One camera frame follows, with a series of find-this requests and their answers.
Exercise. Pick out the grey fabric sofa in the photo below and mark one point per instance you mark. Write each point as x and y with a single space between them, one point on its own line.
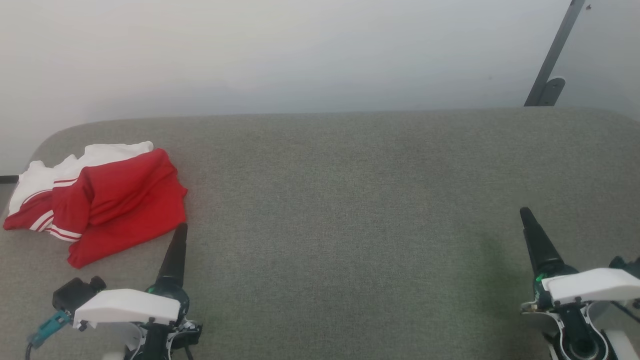
350 225

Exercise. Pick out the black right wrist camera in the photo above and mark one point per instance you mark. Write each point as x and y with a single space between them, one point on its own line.
625 266

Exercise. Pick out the black skirting strip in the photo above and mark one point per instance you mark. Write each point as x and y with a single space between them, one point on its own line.
9 179

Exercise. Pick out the red and white garment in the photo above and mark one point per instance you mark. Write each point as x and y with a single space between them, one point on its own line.
125 210

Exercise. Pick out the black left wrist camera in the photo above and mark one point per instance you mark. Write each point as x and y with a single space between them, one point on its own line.
75 294

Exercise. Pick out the grey metal bar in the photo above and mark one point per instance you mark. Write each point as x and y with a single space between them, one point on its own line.
556 47

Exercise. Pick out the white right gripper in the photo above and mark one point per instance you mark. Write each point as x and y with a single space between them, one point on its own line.
595 285

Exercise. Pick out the grey metal bracket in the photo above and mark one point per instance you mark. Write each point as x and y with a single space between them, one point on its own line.
552 91

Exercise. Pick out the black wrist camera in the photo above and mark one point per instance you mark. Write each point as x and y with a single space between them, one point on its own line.
625 266
75 294

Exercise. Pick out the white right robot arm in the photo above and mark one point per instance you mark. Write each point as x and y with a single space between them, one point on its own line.
580 330

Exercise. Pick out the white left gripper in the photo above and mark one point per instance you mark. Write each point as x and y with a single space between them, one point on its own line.
125 307

